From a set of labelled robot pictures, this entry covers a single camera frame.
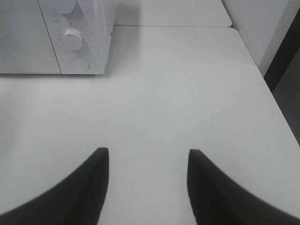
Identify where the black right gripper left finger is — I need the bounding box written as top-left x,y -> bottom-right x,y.
0,148 -> 109,225

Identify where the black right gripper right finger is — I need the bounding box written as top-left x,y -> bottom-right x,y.
187,150 -> 300,225

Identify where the round white door button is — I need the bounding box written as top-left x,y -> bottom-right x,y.
71,57 -> 90,71

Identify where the white timer knob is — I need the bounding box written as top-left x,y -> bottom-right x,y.
62,29 -> 83,51

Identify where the white microwave door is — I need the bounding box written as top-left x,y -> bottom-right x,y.
0,0 -> 60,74

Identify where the white microwave oven body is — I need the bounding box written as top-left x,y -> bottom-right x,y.
0,0 -> 116,75

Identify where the upper white power knob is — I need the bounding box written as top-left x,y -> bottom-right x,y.
57,0 -> 77,14

